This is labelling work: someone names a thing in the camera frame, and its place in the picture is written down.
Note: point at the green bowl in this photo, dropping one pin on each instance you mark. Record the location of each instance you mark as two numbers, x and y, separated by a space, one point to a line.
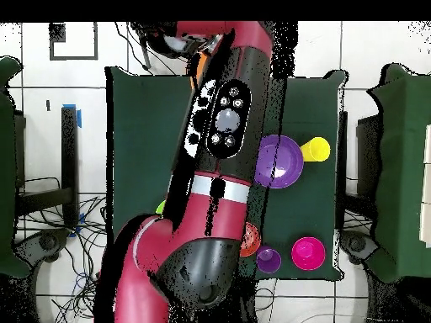
161 208

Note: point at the wide purple bowl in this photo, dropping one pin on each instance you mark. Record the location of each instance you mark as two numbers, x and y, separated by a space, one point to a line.
289 158

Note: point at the large orange bowl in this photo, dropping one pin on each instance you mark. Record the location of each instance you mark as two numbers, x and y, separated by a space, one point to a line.
201 65

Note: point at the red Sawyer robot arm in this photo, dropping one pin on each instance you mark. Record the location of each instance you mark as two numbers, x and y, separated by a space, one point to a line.
219 208

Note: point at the small red-orange bowl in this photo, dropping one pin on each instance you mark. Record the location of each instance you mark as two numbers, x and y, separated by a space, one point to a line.
251 240

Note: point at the dark green tablecloth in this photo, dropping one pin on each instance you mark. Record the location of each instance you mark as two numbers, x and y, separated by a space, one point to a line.
144 134

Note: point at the purple cup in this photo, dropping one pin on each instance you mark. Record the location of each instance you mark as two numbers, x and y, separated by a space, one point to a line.
268 260

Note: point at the yellow cup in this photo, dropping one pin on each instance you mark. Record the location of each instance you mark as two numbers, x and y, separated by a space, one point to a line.
316 149

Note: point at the pink bowl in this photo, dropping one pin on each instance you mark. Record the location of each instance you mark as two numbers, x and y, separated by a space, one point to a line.
308 254

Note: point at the black metal stand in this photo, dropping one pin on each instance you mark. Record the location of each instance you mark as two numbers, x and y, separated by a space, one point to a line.
144 50

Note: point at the black beam with blue tape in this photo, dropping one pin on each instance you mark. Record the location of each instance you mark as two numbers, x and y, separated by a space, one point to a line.
69 151

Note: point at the small black floor marker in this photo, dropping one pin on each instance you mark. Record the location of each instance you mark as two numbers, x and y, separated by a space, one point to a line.
48 105

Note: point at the neighbouring green table cloth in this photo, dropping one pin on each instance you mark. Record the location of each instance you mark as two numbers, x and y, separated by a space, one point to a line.
6 168
404 151

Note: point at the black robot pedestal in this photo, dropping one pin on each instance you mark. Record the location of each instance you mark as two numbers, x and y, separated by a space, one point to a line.
249 302

